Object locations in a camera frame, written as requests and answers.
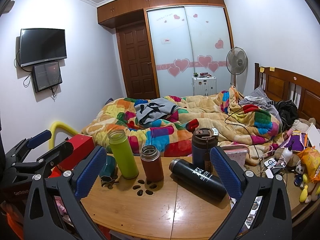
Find teal hexagonal ceramic cup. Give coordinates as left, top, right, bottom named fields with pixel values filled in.
left=99, top=155, right=117, bottom=183

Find black thermos lying down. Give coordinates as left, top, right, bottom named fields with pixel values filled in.
left=169, top=159, right=227, bottom=202

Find red gift box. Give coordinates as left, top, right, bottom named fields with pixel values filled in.
left=49, top=134, right=95, bottom=178

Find pink rabbit toy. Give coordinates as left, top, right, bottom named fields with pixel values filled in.
left=55, top=196, right=67, bottom=216

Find yellow foam tube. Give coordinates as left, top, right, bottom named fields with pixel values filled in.
left=48, top=121, right=79, bottom=150

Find yellow plush toy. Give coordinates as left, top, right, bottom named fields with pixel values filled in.
left=299, top=173, right=319, bottom=204

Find lime green bottle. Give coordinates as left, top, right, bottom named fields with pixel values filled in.
left=108, top=129, right=139, bottom=179

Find white spray bottle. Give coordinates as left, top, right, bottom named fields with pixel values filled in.
left=281, top=145, right=293, bottom=165

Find orange snack bag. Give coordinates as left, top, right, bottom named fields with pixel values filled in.
left=298, top=147, right=320, bottom=183

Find red brown thermos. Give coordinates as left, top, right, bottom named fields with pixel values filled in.
left=140, top=145, right=164, bottom=183

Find grey black garment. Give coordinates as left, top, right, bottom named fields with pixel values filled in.
left=134, top=98, right=178, bottom=125

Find colourful patchwork blanket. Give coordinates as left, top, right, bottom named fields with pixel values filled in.
left=81, top=87, right=284, bottom=166

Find navy travel mug brown lid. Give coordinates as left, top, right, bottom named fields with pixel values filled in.
left=191, top=127, right=219, bottom=173

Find black bag on bed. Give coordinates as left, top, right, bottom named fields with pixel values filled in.
left=274, top=100, right=298, bottom=132

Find brown wooden door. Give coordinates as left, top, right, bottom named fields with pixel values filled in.
left=117, top=22, right=157, bottom=99

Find wooden bed headboard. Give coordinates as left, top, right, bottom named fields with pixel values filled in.
left=254, top=63, right=320, bottom=128

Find white suitcase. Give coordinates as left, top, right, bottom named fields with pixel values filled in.
left=193, top=76, right=217, bottom=96

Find overhead wooden cabinets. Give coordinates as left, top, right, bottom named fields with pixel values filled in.
left=97, top=0, right=225, bottom=28

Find white wardrobe with hearts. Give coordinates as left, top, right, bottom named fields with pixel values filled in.
left=147, top=5, right=231, bottom=97

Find standing electric fan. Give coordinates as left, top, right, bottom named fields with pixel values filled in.
left=226, top=47, right=248, bottom=87

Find small wall monitor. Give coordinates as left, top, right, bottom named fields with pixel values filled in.
left=31, top=61, right=62, bottom=93

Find wall mounted black television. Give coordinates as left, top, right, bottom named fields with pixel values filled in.
left=20, top=28, right=67, bottom=67

